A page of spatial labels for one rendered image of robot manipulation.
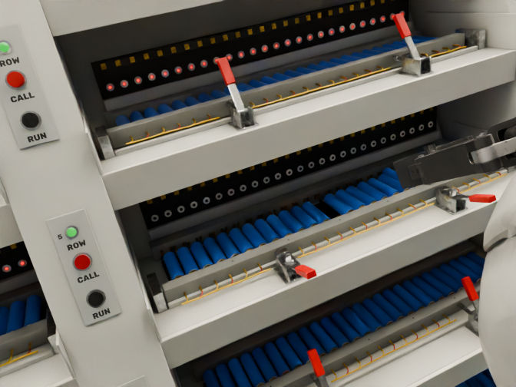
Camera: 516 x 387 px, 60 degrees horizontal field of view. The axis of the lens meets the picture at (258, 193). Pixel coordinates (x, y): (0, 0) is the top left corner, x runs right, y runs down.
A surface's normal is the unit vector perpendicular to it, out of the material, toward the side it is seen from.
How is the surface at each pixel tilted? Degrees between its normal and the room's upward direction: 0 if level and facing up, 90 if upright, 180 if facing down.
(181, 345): 111
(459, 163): 91
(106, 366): 90
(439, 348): 21
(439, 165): 91
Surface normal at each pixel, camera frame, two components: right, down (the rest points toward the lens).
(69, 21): 0.38, 0.36
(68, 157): 0.29, 0.03
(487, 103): -0.91, 0.32
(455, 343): -0.17, -0.88
